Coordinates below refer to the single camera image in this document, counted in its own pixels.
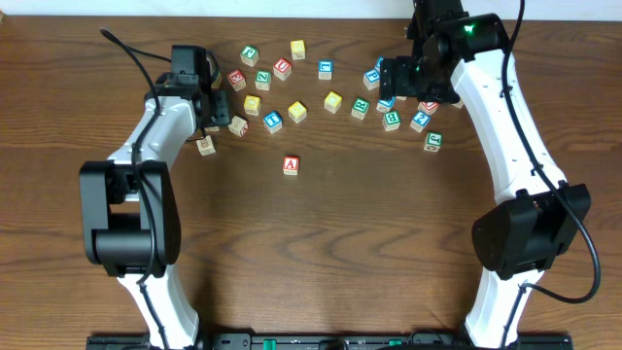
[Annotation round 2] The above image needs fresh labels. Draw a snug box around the blue 2 wooden block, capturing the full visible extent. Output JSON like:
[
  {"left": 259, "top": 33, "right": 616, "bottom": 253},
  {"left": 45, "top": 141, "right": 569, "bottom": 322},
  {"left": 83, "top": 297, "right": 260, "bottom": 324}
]
[{"left": 410, "top": 111, "right": 431, "bottom": 132}]

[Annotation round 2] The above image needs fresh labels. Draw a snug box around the red A wooden block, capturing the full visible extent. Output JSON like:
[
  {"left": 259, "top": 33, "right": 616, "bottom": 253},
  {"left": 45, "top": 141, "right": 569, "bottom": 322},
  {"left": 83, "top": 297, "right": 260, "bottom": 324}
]
[{"left": 283, "top": 156, "right": 300, "bottom": 176}]

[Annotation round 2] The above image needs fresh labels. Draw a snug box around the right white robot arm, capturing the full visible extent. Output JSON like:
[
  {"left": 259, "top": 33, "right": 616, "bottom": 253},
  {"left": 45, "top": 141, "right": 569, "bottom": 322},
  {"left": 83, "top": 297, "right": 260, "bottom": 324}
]
[{"left": 379, "top": 1, "right": 591, "bottom": 349}]

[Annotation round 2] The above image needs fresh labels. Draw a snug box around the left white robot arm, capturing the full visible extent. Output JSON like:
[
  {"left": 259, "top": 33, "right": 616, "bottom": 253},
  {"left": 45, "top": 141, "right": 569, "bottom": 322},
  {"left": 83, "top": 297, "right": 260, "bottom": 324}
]
[{"left": 80, "top": 90, "right": 231, "bottom": 349}]

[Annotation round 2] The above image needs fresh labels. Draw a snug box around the red U wooden block right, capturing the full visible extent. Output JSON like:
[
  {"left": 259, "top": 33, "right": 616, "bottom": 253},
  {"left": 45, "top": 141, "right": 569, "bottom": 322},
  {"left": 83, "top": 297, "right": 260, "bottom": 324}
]
[{"left": 418, "top": 102, "right": 439, "bottom": 116}]

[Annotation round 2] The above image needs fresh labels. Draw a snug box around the red u wooden block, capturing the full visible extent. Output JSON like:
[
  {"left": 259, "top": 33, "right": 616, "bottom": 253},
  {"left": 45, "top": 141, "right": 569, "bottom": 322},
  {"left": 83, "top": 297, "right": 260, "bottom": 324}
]
[
  {"left": 273, "top": 57, "right": 293, "bottom": 81},
  {"left": 418, "top": 102, "right": 439, "bottom": 116}
]

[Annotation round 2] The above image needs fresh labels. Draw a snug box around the plain wooden block red side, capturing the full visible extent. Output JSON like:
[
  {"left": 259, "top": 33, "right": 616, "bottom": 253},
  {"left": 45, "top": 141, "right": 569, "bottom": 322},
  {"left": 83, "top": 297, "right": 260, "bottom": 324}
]
[{"left": 228, "top": 116, "right": 249, "bottom": 137}]

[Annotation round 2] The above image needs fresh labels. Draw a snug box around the red E wooden block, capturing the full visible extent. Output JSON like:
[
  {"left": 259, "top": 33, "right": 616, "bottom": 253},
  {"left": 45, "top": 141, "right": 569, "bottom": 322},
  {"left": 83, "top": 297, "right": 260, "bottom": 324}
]
[{"left": 226, "top": 69, "right": 247, "bottom": 91}]

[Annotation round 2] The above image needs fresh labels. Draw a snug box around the plain K pineapple wooden block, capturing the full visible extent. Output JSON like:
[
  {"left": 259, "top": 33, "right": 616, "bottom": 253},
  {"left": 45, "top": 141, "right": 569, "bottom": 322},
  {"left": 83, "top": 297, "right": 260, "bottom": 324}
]
[{"left": 195, "top": 135, "right": 217, "bottom": 157}]

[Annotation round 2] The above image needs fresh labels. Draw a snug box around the yellow O wooden block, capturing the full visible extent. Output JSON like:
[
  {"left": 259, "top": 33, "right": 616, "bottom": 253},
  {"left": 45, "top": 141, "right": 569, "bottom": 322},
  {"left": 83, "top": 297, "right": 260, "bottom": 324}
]
[{"left": 243, "top": 95, "right": 261, "bottom": 116}]

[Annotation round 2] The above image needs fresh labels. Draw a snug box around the yellow X wooden block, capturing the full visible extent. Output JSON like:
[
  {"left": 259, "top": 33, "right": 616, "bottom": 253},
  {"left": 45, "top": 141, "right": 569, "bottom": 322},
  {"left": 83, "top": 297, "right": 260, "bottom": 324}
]
[{"left": 452, "top": 99, "right": 464, "bottom": 109}]

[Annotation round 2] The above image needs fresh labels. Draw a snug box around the blue D wooden block left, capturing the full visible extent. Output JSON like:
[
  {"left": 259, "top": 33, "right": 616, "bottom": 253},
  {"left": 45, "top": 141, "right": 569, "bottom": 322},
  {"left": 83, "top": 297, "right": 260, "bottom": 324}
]
[{"left": 374, "top": 56, "right": 384, "bottom": 73}]

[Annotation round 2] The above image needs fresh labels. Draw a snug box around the blue 1 wooden block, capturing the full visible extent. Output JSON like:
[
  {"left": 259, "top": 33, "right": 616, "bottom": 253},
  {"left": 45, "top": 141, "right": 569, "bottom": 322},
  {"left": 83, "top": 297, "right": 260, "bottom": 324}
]
[{"left": 376, "top": 98, "right": 396, "bottom": 113}]

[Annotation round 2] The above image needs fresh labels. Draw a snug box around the blue P wooden block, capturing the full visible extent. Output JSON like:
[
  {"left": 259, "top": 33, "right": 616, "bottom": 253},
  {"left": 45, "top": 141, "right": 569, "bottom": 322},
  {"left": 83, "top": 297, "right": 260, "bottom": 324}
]
[{"left": 363, "top": 69, "right": 380, "bottom": 90}]

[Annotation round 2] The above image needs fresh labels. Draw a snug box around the green B wooden block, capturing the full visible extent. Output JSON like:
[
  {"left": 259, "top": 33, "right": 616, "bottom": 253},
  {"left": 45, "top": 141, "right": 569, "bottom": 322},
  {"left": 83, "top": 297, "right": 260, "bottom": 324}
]
[{"left": 382, "top": 111, "right": 401, "bottom": 131}]

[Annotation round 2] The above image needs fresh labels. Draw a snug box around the green Z wooden block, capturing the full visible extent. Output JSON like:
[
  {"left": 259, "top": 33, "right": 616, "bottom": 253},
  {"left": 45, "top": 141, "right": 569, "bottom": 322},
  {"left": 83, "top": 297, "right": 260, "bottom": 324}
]
[{"left": 255, "top": 70, "right": 271, "bottom": 90}]

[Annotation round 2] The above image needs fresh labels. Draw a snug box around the blue T wooden block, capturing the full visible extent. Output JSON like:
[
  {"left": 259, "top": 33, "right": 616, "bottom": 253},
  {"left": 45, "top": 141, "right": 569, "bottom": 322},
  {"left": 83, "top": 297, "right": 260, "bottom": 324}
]
[{"left": 262, "top": 111, "right": 283, "bottom": 134}]

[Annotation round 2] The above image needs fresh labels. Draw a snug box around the green J wooden block top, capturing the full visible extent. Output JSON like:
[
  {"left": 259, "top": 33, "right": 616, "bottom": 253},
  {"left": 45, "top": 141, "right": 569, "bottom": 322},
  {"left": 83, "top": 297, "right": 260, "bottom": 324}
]
[{"left": 240, "top": 45, "right": 259, "bottom": 67}]

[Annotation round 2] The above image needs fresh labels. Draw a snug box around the green j wooden block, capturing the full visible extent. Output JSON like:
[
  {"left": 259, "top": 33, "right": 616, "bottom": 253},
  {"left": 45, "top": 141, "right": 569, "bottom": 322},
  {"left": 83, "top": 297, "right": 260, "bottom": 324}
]
[
  {"left": 424, "top": 131, "right": 443, "bottom": 153},
  {"left": 240, "top": 45, "right": 259, "bottom": 67}
]

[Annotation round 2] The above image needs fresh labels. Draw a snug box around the green J wooden block right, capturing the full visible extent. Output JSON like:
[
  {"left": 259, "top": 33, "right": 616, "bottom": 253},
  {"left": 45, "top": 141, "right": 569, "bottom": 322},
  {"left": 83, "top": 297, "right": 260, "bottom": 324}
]
[{"left": 424, "top": 131, "right": 443, "bottom": 153}]

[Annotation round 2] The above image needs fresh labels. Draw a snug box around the green R wooden block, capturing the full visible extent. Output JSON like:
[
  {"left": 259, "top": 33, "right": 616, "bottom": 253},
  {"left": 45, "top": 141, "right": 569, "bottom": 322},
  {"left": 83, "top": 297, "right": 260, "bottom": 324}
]
[{"left": 351, "top": 98, "right": 370, "bottom": 120}]

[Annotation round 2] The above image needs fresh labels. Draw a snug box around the red U wooden block left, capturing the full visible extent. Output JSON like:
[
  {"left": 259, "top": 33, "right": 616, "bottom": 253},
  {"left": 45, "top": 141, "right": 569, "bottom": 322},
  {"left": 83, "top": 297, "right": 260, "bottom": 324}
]
[{"left": 273, "top": 57, "right": 293, "bottom": 81}]

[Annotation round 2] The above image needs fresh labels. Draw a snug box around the yellow ladybug wooden block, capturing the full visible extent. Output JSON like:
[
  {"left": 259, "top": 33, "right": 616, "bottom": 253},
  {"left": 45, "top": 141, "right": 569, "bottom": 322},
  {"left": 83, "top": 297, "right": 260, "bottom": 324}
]
[{"left": 288, "top": 101, "right": 307, "bottom": 123}]

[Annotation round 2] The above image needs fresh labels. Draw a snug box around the yellow Q wooden block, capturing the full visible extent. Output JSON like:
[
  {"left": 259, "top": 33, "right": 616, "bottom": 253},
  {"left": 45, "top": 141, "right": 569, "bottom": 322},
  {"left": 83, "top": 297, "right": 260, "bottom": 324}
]
[{"left": 325, "top": 91, "right": 343, "bottom": 114}]

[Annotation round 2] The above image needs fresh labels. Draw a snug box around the blue L wooden block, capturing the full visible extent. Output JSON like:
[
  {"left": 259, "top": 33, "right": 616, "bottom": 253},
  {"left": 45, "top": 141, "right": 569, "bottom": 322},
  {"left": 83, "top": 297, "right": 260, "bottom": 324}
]
[{"left": 318, "top": 60, "right": 334, "bottom": 81}]

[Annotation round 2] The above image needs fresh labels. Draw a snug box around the yellow S wooden block top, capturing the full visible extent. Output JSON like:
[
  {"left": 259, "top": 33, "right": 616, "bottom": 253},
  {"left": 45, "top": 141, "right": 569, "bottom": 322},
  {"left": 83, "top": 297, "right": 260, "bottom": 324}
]
[{"left": 291, "top": 40, "right": 306, "bottom": 60}]

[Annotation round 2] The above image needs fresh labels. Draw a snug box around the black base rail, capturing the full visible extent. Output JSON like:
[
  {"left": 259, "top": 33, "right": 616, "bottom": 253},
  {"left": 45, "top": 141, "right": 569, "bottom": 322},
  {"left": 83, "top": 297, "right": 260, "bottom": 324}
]
[{"left": 85, "top": 330, "right": 574, "bottom": 350}]

